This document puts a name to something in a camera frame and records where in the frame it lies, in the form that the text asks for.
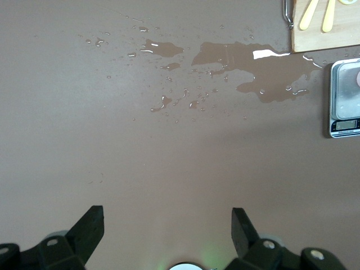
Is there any wooden cutting board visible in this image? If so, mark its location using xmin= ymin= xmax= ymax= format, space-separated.
xmin=282 ymin=0 xmax=360 ymax=53

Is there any yellow plastic knife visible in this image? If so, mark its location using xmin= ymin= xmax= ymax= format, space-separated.
xmin=322 ymin=0 xmax=336 ymax=33

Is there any brown table cover mat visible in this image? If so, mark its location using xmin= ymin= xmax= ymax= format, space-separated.
xmin=0 ymin=0 xmax=360 ymax=270

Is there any large spilled liquid puddle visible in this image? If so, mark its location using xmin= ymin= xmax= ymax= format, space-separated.
xmin=191 ymin=41 xmax=324 ymax=104

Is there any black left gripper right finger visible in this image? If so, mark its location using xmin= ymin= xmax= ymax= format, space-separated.
xmin=224 ymin=207 xmax=347 ymax=270

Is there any yellow plastic fork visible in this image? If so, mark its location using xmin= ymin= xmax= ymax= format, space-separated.
xmin=299 ymin=0 xmax=320 ymax=31

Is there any small spilled liquid puddle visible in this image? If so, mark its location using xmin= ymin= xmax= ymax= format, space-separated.
xmin=139 ymin=38 xmax=185 ymax=58

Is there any silver digital kitchen scale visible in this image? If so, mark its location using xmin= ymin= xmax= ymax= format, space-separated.
xmin=328 ymin=57 xmax=360 ymax=138

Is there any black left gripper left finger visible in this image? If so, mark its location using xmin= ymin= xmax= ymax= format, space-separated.
xmin=0 ymin=205 xmax=105 ymax=270

